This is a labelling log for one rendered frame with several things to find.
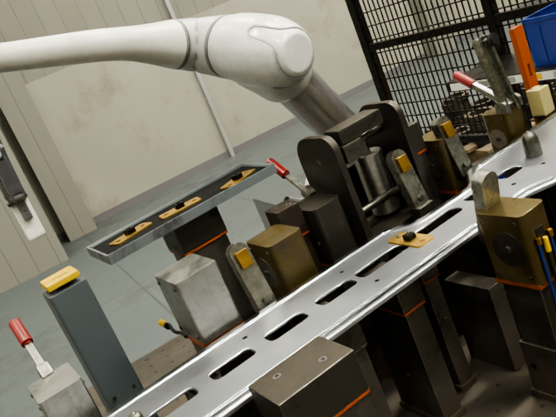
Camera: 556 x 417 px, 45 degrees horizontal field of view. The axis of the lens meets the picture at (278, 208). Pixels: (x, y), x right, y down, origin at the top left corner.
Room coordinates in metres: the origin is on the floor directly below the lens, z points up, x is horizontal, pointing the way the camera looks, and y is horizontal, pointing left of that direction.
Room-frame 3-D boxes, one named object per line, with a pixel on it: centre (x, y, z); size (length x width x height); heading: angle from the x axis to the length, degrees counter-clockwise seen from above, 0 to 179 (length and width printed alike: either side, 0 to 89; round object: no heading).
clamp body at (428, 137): (1.37, -0.36, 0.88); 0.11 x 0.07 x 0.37; 26
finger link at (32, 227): (1.14, 0.40, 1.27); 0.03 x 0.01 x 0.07; 116
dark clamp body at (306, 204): (1.24, -0.06, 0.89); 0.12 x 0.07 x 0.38; 26
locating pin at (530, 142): (1.21, -0.49, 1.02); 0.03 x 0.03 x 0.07
